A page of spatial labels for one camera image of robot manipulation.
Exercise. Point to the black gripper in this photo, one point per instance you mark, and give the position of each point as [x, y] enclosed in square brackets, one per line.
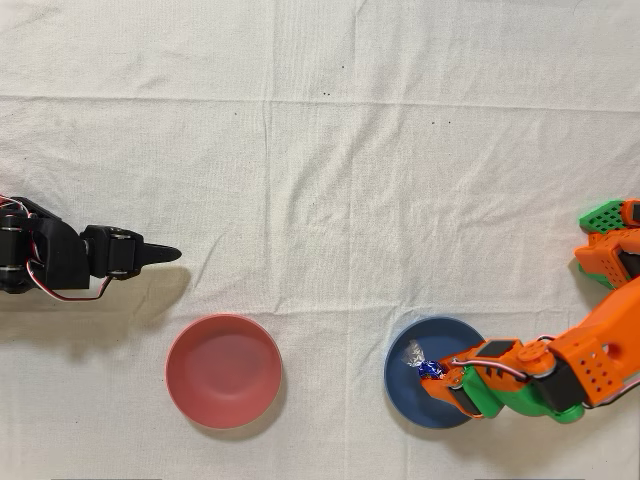
[121, 253]

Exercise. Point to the green orange gripper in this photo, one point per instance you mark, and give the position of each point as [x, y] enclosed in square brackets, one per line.
[461, 396]

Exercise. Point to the blue candy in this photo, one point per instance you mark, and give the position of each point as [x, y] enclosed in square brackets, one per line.
[429, 369]

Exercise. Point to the orange green robot arm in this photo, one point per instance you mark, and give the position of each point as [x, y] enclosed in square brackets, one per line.
[610, 325]

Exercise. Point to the blue bowl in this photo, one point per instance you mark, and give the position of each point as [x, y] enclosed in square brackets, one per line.
[405, 395]

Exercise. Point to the pink bowl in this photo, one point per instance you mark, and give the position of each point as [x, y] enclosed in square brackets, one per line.
[224, 372]

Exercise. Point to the white tablecloth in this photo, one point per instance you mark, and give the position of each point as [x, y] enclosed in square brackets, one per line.
[320, 200]

